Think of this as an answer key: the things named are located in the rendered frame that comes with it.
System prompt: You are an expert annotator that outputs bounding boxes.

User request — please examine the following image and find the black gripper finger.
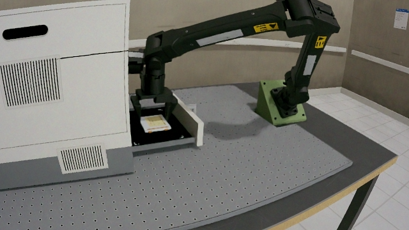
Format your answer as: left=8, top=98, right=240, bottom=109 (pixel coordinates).
left=165, top=102, right=178, bottom=122
left=131, top=101, right=141, bottom=125

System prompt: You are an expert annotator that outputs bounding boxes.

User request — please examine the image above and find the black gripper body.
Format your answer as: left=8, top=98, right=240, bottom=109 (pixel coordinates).
left=130, top=74, right=178, bottom=104

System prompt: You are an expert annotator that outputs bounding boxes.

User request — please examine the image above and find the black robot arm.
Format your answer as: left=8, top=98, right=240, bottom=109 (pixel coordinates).
left=128, top=0, right=340, bottom=118

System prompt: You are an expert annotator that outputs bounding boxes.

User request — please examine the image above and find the white imager box with drawer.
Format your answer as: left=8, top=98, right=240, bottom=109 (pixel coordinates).
left=0, top=0, right=204, bottom=189

